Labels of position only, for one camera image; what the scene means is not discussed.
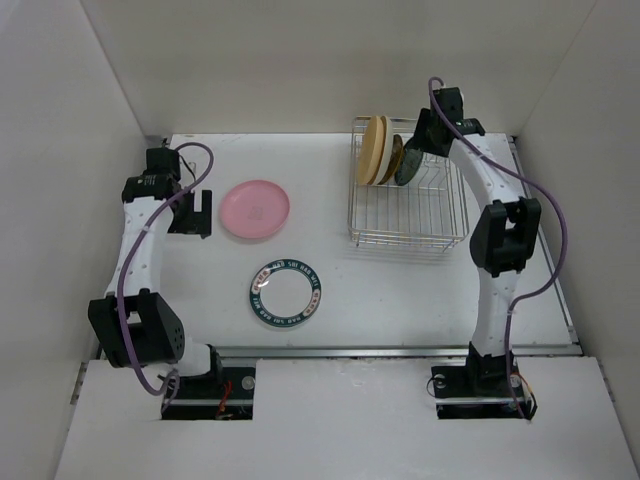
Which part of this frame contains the brown gold plate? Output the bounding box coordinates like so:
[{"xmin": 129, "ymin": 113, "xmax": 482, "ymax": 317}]
[{"xmin": 382, "ymin": 134, "xmax": 404, "ymax": 184}]

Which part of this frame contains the dark green plate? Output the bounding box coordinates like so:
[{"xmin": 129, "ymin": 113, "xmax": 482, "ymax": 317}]
[{"xmin": 394, "ymin": 142, "xmax": 424, "ymax": 186}]

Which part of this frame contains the pink plastic plate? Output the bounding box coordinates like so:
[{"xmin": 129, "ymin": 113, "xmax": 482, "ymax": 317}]
[{"xmin": 219, "ymin": 180, "xmax": 291, "ymax": 240}]

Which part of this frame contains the blue rimmed grey plate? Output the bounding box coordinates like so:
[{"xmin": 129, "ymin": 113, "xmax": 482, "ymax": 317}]
[{"xmin": 249, "ymin": 258, "xmax": 323, "ymax": 329}]

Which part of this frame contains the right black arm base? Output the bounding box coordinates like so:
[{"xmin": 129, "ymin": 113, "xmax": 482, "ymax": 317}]
[{"xmin": 426, "ymin": 364, "xmax": 538, "ymax": 421}]

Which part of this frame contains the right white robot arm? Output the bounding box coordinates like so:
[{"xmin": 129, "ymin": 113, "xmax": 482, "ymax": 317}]
[{"xmin": 411, "ymin": 87, "xmax": 541, "ymax": 396}]

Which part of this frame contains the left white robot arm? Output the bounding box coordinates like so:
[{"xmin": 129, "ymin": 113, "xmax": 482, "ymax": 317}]
[{"xmin": 88, "ymin": 143, "xmax": 224, "ymax": 397}]

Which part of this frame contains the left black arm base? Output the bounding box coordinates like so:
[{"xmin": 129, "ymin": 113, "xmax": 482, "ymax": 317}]
[{"xmin": 161, "ymin": 359, "xmax": 256, "ymax": 421}]

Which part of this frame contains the white plate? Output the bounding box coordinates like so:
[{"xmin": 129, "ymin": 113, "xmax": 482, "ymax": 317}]
[{"xmin": 372, "ymin": 116, "xmax": 394, "ymax": 185}]

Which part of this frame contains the tan yellow plate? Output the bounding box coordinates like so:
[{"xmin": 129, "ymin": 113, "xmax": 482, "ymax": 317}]
[{"xmin": 356, "ymin": 116, "xmax": 385, "ymax": 185}]

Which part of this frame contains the metal wire dish rack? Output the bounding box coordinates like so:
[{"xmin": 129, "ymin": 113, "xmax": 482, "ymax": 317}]
[{"xmin": 348, "ymin": 116, "xmax": 470, "ymax": 251}]

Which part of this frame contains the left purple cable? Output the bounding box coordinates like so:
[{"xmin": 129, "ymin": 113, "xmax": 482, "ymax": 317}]
[{"xmin": 115, "ymin": 142, "xmax": 216, "ymax": 411}]

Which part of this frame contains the purple cable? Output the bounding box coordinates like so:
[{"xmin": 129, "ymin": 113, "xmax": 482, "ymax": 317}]
[
  {"xmin": 115, "ymin": 142, "xmax": 216, "ymax": 411},
  {"xmin": 427, "ymin": 76, "xmax": 570, "ymax": 419}
]

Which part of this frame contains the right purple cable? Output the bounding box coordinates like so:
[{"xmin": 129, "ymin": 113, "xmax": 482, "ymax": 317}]
[{"xmin": 427, "ymin": 76, "xmax": 570, "ymax": 419}]

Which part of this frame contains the front aluminium rail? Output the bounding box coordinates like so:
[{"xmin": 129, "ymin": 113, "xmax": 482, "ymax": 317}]
[{"xmin": 215, "ymin": 343, "xmax": 583, "ymax": 359}]

